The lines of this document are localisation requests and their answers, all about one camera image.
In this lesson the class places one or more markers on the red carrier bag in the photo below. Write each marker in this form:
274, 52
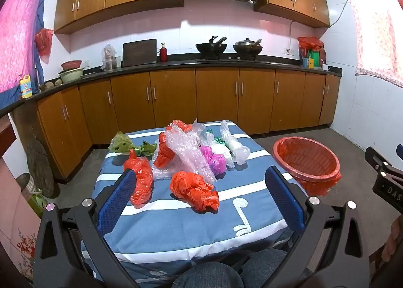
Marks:
310, 43
44, 42

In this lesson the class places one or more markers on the black countertop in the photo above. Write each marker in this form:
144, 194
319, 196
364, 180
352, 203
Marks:
176, 63

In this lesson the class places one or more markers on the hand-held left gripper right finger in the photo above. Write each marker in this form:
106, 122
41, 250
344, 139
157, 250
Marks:
283, 203

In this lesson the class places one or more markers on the red bottle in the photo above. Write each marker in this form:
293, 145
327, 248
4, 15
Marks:
163, 54

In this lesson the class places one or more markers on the green bottle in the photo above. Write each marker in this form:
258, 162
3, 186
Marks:
314, 54

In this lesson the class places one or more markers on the white mug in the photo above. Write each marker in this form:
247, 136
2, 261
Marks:
325, 67

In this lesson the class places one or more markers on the green plastic container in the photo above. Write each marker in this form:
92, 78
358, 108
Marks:
37, 204

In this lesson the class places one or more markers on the black gas hob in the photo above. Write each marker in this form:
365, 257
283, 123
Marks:
226, 58

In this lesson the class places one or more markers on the red basin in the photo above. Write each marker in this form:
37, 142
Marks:
71, 65

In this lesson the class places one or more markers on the wok with metal lid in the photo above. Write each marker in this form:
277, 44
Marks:
248, 47

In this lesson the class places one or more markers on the red plastic bag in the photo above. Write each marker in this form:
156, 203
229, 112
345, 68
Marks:
192, 190
162, 152
140, 181

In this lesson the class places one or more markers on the black wok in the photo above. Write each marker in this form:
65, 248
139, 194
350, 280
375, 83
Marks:
211, 48

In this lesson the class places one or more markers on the blue cup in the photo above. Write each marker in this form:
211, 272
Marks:
305, 62

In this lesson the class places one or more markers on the brown round lumps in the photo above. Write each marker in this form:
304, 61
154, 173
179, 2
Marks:
48, 85

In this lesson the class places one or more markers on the floral curtain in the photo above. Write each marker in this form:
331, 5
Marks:
381, 29

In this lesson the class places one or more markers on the white plastic bag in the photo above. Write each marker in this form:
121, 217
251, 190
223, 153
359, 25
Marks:
220, 150

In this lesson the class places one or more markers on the large clear plastic bag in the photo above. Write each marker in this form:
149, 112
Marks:
185, 149

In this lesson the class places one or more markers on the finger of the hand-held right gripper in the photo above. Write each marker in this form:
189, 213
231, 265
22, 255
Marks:
376, 159
400, 151

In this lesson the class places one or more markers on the dark cutting board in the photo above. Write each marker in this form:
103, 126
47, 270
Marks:
139, 53

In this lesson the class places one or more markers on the round wooden block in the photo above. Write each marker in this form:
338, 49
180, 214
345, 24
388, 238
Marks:
39, 168

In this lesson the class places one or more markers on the green basin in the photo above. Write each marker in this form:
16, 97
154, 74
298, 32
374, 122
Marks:
71, 75

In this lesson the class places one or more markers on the small clear plastic bag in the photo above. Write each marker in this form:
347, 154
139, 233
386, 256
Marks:
236, 148

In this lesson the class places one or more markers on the wooden lower cabinets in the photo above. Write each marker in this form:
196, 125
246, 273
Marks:
176, 99

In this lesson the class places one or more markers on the person's left leg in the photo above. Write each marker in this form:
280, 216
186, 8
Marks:
207, 278

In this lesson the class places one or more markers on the white wall outlet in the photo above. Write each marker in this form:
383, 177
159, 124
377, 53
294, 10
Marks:
288, 51

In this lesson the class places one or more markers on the clear bag with jars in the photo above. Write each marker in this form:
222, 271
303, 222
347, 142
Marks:
108, 56

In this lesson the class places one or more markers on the yellow-green plastic bag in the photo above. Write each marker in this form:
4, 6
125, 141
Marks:
121, 143

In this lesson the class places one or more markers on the yellow detergent bottle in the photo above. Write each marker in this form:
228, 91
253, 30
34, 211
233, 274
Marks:
25, 88

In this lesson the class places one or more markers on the magenta plastic bag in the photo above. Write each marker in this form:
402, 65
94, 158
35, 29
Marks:
215, 162

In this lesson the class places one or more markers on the yellow packet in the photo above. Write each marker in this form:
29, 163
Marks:
311, 63

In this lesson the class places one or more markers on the blue white striped cloth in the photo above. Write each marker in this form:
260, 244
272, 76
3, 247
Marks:
176, 231

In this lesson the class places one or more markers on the dark red jar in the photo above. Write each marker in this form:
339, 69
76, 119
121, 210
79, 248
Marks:
322, 55

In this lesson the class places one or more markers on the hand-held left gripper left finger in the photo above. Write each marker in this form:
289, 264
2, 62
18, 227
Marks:
116, 203

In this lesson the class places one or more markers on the red plastic wastebasket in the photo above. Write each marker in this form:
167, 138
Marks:
285, 169

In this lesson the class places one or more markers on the pink cloth with blue border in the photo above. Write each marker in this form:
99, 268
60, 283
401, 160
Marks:
19, 29

